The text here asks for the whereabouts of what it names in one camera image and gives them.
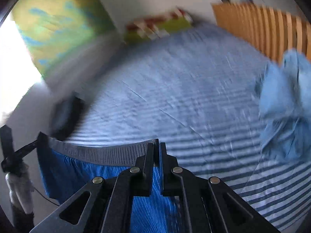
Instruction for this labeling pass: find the blue white striped bed sheet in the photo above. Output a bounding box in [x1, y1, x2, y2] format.
[64, 24, 311, 232]

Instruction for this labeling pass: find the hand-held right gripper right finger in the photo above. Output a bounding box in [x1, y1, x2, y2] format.
[159, 142, 280, 233]

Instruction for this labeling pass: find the red and green box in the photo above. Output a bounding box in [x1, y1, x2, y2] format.
[123, 7, 194, 44]

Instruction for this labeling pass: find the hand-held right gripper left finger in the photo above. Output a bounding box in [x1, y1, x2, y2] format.
[29, 143, 154, 233]

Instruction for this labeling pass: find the dark object beside bed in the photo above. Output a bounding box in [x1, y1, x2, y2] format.
[50, 93, 85, 140]

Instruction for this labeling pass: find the light blue garment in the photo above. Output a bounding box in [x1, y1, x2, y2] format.
[254, 49, 311, 163]

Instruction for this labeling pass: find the thin black cable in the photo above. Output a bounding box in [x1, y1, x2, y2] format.
[33, 187, 61, 207]

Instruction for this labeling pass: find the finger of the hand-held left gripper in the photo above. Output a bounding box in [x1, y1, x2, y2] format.
[0, 125, 14, 162]
[0, 131, 49, 173]

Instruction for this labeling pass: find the green blue wall painting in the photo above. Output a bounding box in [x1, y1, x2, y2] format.
[12, 0, 116, 80]

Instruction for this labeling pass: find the wooden slatted headboard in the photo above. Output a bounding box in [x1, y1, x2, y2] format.
[211, 1, 308, 62]

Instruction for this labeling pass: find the blue boxer shorts grey waistband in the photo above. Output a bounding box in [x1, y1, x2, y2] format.
[36, 132, 181, 233]

